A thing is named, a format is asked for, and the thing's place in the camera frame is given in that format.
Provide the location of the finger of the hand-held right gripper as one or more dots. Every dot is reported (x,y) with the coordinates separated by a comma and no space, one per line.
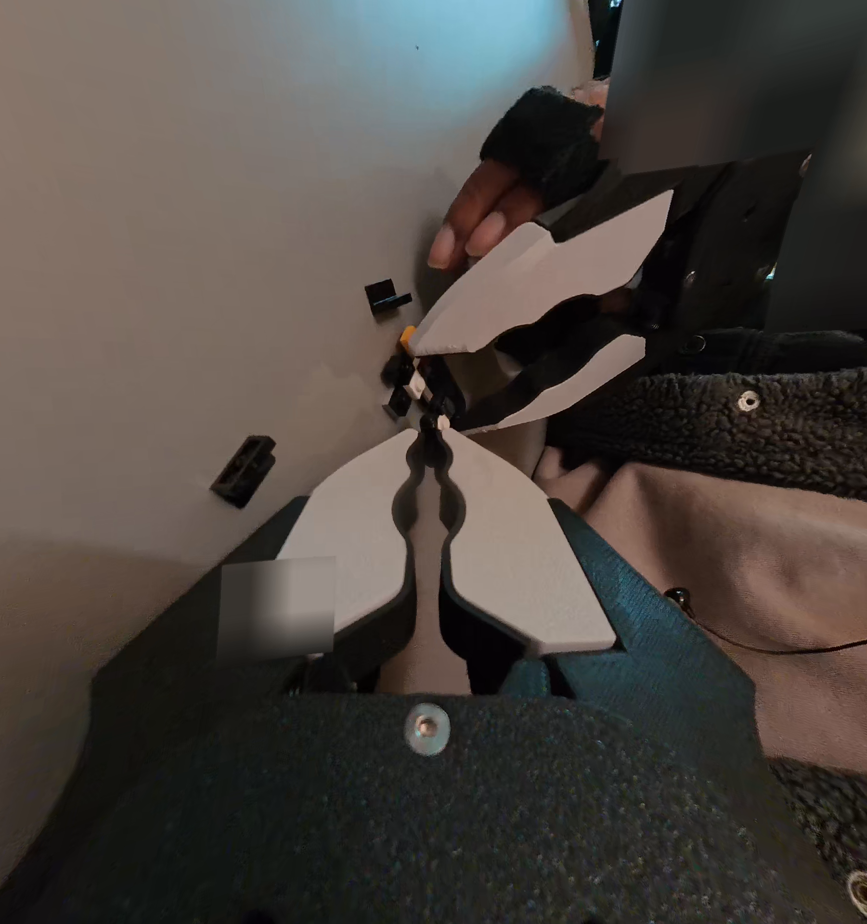
(585,368)
(549,267)

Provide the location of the black lego brick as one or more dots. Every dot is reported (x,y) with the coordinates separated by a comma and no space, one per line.
(244,473)

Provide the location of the black lego assembly with bar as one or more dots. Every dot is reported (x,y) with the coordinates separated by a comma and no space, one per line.
(397,369)

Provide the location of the black lego bracket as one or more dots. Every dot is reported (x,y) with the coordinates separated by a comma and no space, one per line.
(383,296)

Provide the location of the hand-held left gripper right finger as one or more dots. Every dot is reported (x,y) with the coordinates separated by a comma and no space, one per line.
(527,570)

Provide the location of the person's black fleece jacket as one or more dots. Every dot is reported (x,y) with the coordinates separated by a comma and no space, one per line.
(765,426)

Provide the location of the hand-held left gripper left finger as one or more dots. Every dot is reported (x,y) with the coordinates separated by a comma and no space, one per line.
(365,520)

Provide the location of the person's beige garment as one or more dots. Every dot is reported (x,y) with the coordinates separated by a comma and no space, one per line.
(729,548)

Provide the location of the person's right hand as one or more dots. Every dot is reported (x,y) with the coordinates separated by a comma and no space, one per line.
(476,206)

